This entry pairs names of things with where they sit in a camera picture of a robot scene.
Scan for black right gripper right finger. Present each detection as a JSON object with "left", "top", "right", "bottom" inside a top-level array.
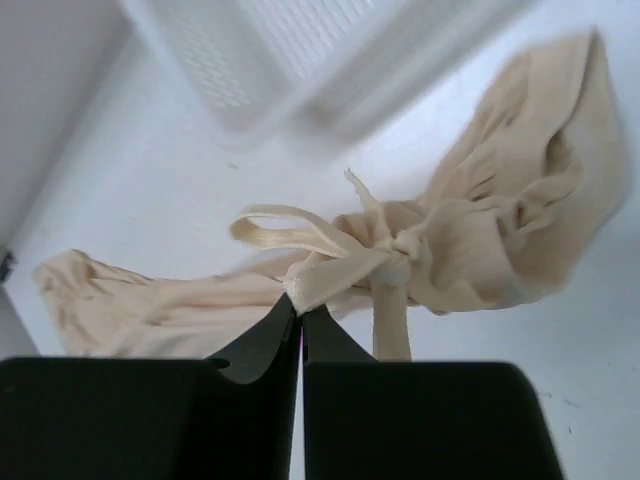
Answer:
[{"left": 301, "top": 307, "right": 564, "bottom": 480}]

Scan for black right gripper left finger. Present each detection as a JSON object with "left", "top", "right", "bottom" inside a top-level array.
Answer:
[{"left": 1, "top": 297, "right": 301, "bottom": 479}]

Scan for beige trousers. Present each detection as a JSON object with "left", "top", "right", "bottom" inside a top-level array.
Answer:
[{"left": 34, "top": 29, "right": 629, "bottom": 360}]

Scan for white plastic basket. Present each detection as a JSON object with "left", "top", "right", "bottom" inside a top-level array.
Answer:
[{"left": 121, "top": 1, "right": 526, "bottom": 148}]

